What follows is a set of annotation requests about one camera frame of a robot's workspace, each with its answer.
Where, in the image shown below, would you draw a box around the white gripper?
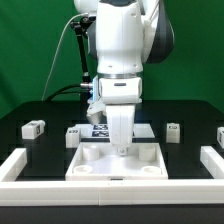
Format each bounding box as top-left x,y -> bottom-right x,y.
99,77 -> 142,156

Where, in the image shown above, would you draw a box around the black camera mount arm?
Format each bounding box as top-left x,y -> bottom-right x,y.
70,16 -> 95,83

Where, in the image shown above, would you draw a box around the white camera cable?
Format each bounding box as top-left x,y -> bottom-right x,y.
41,12 -> 90,101

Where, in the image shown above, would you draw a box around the white apriltag base sheet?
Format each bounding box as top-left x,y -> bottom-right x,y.
74,124 -> 155,138

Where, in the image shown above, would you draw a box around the black base cables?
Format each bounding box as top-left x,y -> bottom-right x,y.
44,82 -> 94,102

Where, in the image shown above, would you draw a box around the white square tabletop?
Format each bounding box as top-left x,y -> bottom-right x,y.
65,142 -> 168,181

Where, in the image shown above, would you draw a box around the white U-shaped obstacle fence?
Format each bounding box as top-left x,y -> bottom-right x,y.
0,148 -> 224,206

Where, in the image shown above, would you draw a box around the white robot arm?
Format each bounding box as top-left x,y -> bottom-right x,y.
74,0 -> 174,155

